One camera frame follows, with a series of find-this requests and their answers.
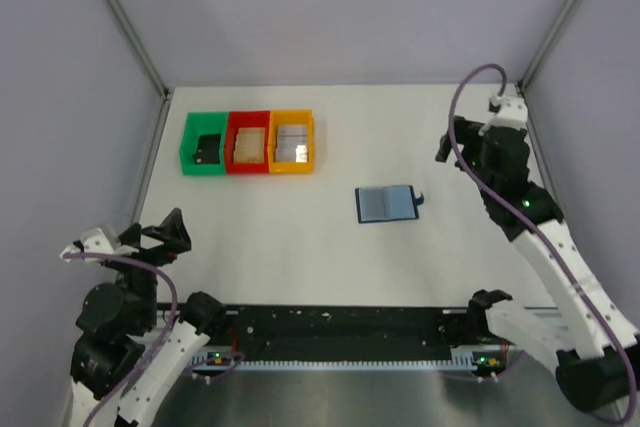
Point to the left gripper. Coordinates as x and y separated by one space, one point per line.
148 241

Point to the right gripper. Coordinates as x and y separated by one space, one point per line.
465 139

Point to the blue card holder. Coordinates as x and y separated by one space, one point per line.
387 204

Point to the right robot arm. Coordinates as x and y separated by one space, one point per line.
595 357

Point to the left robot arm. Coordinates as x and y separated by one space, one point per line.
136 339

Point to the black cards stack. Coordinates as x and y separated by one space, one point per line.
208 149

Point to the beige cards stack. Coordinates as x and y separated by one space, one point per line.
249 145

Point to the silver cards stack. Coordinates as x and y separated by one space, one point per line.
292 143

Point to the green plastic bin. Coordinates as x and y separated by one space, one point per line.
197 124

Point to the red plastic bin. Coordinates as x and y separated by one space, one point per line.
240 119

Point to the yellow plastic bin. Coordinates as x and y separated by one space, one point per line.
279 117

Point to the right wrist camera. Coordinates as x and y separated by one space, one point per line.
507 111

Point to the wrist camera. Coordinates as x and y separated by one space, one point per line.
101 240
507 111

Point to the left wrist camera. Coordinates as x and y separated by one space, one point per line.
101 240

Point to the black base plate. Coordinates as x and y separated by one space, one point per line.
339 333

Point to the right aluminium frame post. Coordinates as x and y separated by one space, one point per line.
550 40

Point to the aluminium frame post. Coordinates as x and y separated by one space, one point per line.
550 40
136 46

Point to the left aluminium frame post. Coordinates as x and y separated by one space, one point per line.
136 46

